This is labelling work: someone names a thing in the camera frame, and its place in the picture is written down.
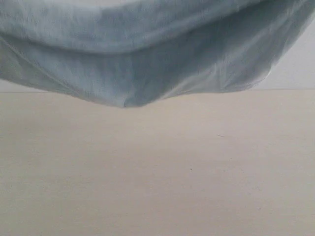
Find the light blue fleece towel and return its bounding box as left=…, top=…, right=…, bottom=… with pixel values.
left=0, top=0, right=315, bottom=108

